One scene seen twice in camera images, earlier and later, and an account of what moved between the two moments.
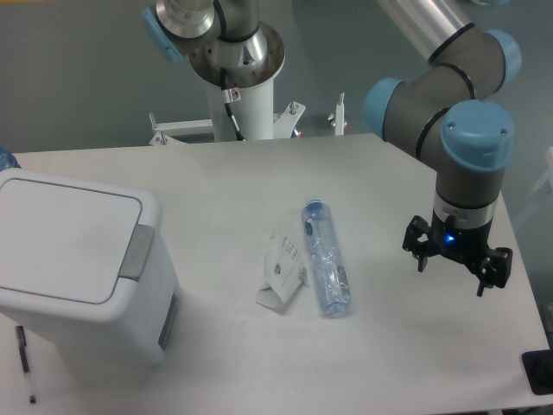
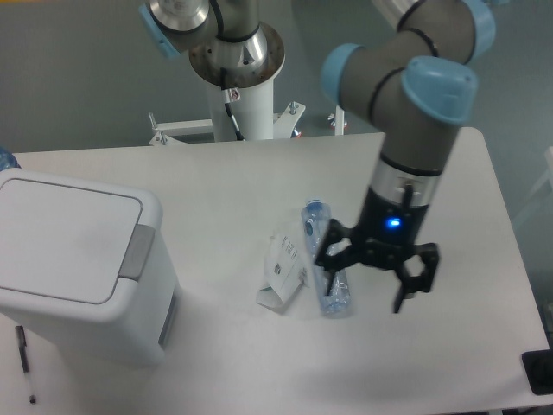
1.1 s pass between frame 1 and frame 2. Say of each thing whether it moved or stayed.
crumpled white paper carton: stayed
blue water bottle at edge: stayed
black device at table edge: stayed
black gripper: moved
